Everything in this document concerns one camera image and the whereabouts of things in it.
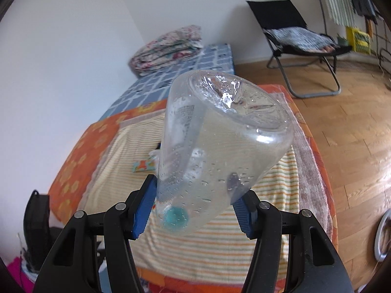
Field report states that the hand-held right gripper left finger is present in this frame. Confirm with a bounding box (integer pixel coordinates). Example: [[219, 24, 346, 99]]
[[34, 174, 158, 293]]

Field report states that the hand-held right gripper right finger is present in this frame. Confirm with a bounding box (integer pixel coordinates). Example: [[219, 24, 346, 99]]
[[232, 189, 352, 293]]

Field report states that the clear plastic bottle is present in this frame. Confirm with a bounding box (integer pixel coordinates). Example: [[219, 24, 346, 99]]
[[155, 70, 298, 237]]

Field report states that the orange teal patterned wrapper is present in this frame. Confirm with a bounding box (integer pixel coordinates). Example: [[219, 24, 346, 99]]
[[131, 154, 159, 173]]

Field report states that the yellow striped towel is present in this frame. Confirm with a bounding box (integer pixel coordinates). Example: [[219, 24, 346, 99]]
[[82, 119, 300, 278]]

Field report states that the black ribbed appliance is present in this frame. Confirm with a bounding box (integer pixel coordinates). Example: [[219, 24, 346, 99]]
[[24, 189, 51, 252]]

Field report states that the blue checked bed sheet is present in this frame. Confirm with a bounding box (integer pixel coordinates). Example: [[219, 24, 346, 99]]
[[99, 43, 235, 121]]

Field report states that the pink cloth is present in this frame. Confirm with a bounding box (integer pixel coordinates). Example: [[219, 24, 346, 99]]
[[6, 256, 35, 293]]

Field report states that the folded floral quilt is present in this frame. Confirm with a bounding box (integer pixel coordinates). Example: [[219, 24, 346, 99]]
[[128, 25, 204, 77]]

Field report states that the blue white woven cushion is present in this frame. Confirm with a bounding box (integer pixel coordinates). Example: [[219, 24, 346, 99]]
[[270, 27, 335, 52]]

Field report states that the black folding chair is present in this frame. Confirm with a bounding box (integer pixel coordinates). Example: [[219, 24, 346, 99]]
[[246, 0, 353, 99]]

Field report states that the yellow plastic crate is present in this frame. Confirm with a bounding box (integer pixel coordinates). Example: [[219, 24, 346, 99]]
[[346, 26, 371, 55]]

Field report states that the black drying rack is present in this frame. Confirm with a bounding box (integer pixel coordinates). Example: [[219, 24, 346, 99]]
[[312, 0, 391, 77]]

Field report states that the green white striped cloth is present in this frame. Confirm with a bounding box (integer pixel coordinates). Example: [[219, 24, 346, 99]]
[[319, 0, 356, 26]]

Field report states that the white ring light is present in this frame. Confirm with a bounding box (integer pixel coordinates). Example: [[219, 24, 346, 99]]
[[375, 210, 391, 263]]

